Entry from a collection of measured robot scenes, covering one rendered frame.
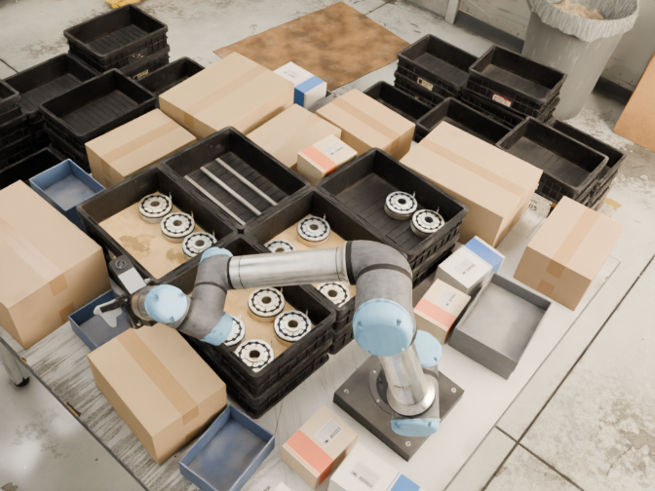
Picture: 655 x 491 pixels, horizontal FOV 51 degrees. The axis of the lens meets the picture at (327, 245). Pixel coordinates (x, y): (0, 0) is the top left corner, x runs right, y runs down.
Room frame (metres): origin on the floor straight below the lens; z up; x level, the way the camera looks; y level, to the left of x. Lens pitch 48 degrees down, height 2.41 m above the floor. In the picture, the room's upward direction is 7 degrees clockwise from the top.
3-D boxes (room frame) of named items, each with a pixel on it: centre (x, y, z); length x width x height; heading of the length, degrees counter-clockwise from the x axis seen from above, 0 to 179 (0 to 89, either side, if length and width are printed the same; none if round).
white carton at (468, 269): (1.47, -0.46, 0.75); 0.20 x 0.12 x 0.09; 140
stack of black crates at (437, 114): (2.57, -0.57, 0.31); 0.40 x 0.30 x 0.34; 54
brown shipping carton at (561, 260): (1.58, -0.79, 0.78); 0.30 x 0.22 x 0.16; 149
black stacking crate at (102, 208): (1.36, 0.51, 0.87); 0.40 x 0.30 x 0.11; 51
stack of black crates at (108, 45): (2.87, 1.12, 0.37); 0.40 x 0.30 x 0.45; 144
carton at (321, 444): (0.81, -0.04, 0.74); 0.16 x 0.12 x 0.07; 143
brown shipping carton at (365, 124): (2.06, -0.08, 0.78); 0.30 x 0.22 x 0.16; 52
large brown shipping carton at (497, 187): (1.81, -0.45, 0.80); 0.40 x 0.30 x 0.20; 58
